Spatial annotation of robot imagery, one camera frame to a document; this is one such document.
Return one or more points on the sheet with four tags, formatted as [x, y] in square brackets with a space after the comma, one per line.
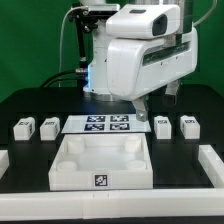
[104, 124]

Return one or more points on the black camera on mount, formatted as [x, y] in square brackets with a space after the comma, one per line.
[87, 17]

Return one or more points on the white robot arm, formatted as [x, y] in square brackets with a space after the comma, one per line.
[139, 20]

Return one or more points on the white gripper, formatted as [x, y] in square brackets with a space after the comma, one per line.
[138, 67]

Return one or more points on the white obstacle front wall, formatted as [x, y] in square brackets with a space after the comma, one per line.
[112, 204]

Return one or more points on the white obstacle left wall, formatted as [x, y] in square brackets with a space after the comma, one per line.
[4, 162]

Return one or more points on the white obstacle wall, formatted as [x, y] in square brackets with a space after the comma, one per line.
[112, 204]
[4, 162]
[212, 165]

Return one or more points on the white square tabletop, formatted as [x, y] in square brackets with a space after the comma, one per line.
[102, 162]

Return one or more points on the white obstacle right wall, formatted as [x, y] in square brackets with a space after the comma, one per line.
[212, 165]

